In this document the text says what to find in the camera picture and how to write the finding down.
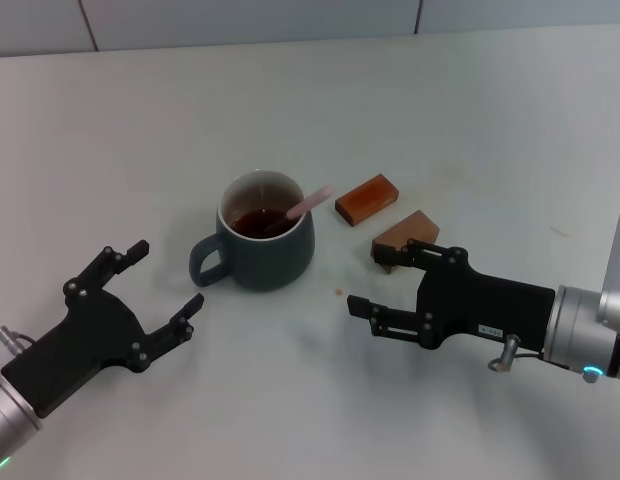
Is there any reddish flat wooden block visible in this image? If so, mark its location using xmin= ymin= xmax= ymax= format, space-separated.
xmin=334 ymin=173 xmax=402 ymax=229

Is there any gripper cable with plug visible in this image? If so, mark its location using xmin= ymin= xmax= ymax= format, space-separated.
xmin=0 ymin=325 xmax=36 ymax=357
xmin=486 ymin=333 xmax=546 ymax=374

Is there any left gripper cable with plug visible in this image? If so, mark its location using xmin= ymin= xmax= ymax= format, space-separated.
xmin=0 ymin=325 xmax=36 ymax=357

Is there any pink handled metal spoon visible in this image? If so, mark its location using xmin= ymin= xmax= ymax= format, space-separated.
xmin=262 ymin=185 xmax=334 ymax=236

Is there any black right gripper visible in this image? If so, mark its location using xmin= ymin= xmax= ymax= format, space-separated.
xmin=345 ymin=238 xmax=556 ymax=351

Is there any right gripper cable with plug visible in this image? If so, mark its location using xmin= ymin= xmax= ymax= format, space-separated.
xmin=486 ymin=333 xmax=546 ymax=374

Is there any light brown arched wooden block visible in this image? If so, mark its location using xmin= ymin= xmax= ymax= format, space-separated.
xmin=371 ymin=209 xmax=441 ymax=276

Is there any grey ceramic cup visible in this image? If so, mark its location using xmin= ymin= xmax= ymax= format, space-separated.
xmin=189 ymin=169 xmax=316 ymax=293

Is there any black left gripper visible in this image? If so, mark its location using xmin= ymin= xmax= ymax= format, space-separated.
xmin=0 ymin=239 xmax=205 ymax=420

